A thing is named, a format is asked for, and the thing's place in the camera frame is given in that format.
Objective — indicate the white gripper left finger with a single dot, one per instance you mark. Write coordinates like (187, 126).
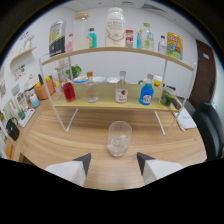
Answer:
(68, 170)

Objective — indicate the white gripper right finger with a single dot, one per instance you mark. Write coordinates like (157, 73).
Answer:
(160, 168)

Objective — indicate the light blue cup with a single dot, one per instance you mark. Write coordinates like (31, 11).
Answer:
(35, 101)

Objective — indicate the yellow cup red lid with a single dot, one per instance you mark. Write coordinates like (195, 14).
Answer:
(157, 81)

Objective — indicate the clear drinking glass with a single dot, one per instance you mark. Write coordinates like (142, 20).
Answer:
(119, 140)

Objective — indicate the white fabric pouch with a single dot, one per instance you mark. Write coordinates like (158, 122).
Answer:
(186, 120)

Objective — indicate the black office chair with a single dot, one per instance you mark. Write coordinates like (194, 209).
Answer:
(210, 130)

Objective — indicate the white tray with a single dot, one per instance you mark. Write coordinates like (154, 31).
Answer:
(26, 118)

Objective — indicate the black handbag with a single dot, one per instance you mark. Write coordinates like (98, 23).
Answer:
(12, 130)

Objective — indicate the blue liquid bottle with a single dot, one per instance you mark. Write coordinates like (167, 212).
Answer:
(146, 95)

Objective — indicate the red liquid bottle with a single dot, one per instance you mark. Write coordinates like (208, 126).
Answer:
(69, 92)

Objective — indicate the clear bottle orange cap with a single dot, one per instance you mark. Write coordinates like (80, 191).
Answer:
(92, 91)

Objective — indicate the orange storage basket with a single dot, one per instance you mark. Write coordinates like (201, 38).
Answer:
(42, 91)

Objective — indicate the wooden two-tier shelf rack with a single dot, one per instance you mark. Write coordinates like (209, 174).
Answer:
(106, 95)

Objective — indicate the white lidded pot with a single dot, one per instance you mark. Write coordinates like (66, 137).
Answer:
(33, 81)

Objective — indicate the green potted plant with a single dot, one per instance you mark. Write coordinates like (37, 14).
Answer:
(75, 70)

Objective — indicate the small clear water bottle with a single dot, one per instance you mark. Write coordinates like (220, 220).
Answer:
(162, 46)

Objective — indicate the yellow snack packet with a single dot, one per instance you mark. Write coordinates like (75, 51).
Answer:
(174, 46)

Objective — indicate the pink liquid bottle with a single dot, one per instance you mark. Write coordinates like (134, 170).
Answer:
(70, 45)

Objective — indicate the small light blue bottle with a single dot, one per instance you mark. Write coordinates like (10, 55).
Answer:
(138, 40)

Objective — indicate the clear bottle green cap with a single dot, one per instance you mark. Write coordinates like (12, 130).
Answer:
(147, 38)

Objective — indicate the black snack packet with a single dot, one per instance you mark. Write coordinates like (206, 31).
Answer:
(57, 38)

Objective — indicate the red can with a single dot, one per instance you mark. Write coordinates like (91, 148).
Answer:
(129, 39)

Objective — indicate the glass jar wooden lid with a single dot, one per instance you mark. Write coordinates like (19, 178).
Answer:
(80, 33)

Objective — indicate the large white bottle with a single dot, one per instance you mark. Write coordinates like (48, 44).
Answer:
(115, 30)

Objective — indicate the ceiling air vent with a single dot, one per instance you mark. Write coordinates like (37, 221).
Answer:
(152, 7)

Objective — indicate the wooden wall shelf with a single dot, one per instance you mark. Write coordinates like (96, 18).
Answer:
(23, 54)

